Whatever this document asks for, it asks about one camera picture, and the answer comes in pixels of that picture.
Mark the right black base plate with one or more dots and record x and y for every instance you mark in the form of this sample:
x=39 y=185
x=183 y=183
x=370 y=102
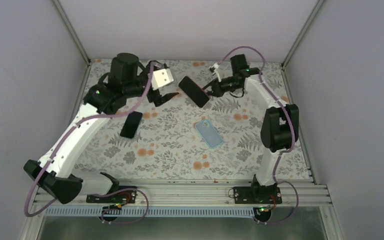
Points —
x=245 y=195

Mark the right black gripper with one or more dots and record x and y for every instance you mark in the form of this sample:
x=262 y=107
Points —
x=217 y=91

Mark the floral patterned table mat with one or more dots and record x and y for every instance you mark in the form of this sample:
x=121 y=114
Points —
x=167 y=145

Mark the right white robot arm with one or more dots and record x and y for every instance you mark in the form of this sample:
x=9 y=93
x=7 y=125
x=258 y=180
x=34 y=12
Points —
x=279 y=131

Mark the aluminium mounting rail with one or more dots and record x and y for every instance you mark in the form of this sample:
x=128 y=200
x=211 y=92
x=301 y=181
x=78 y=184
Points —
x=217 y=193

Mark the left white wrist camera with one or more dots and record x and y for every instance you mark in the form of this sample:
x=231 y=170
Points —
x=161 y=78

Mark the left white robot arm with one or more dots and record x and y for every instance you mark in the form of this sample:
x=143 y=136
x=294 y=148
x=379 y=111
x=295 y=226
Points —
x=53 y=171

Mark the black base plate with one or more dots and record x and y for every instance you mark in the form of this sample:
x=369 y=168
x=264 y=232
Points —
x=245 y=195
x=127 y=196

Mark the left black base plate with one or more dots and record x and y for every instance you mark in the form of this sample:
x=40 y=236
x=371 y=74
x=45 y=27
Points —
x=127 y=196

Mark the light blue phone case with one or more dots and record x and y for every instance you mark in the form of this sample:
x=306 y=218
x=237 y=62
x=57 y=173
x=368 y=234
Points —
x=209 y=133

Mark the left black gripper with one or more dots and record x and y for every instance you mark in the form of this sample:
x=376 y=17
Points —
x=161 y=100

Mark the white slotted cable duct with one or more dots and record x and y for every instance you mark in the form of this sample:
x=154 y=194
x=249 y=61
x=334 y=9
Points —
x=152 y=211

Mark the black phone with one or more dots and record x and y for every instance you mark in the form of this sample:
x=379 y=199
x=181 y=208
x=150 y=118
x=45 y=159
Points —
x=193 y=91
x=131 y=125

